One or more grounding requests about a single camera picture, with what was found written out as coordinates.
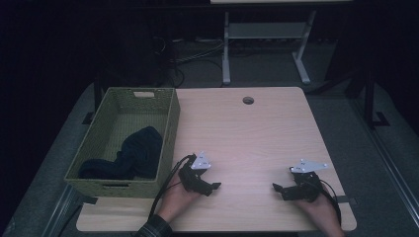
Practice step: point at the green woven basket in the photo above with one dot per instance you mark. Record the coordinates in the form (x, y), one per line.
(99, 144)

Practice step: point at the person's right hand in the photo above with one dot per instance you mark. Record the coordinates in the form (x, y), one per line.
(321, 214)

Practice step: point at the aluminium floor rail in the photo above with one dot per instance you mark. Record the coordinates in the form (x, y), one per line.
(61, 210)
(385, 158)

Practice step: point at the blue knit garment white print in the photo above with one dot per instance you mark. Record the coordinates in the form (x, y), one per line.
(140, 154)

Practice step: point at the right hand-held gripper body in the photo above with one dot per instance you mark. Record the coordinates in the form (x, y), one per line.
(304, 187)

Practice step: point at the white metal stand frame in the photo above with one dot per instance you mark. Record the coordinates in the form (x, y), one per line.
(263, 31)

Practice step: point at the person's left hand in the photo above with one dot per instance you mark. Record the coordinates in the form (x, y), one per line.
(176, 200)

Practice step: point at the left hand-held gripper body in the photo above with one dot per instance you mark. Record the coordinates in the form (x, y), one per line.
(194, 179)

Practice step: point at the black metal stand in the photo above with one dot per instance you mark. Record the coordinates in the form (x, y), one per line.
(370, 98)
(95, 98)

